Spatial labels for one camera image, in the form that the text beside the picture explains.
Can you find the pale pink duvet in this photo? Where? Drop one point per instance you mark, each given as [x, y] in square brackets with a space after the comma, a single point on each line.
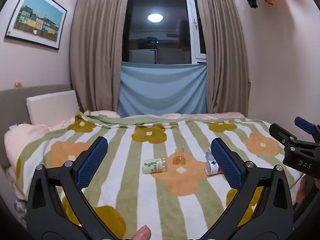
[23, 137]

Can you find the window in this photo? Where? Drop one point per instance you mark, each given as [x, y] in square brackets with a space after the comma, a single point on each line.
[160, 30]

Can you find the white bottle with green label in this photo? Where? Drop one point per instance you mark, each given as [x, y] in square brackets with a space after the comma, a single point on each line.
[153, 166]

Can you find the person's left hand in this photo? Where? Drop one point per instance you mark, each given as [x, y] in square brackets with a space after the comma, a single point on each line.
[141, 233]

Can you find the white cup with green print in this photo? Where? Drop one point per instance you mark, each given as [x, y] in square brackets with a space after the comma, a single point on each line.
[212, 168]

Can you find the small orange object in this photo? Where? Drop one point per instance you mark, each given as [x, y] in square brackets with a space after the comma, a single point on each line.
[18, 84]

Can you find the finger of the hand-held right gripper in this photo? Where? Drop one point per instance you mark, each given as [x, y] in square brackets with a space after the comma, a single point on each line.
[281, 131]
[303, 125]

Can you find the light blue cloth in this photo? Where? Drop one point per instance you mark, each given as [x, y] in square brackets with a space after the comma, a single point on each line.
[162, 90]

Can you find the clear plastic wrapper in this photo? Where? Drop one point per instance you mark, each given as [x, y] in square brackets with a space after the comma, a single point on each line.
[208, 155]

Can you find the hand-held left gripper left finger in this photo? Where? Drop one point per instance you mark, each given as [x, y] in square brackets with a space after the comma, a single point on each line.
[92, 166]

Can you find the striped floral blanket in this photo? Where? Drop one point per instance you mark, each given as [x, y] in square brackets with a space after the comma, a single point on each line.
[150, 200]

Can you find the white cushion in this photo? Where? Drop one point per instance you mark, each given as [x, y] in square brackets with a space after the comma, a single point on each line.
[53, 107]

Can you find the beige curtain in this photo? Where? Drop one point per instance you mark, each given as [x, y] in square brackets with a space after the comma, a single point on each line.
[223, 55]
[97, 50]

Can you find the framed picture of houses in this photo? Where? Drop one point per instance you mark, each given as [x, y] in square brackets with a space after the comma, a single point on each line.
[37, 17]

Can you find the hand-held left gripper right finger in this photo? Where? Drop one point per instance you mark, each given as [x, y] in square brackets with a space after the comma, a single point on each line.
[226, 166]

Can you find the grey bed headboard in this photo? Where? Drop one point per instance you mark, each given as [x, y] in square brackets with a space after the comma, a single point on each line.
[12, 105]

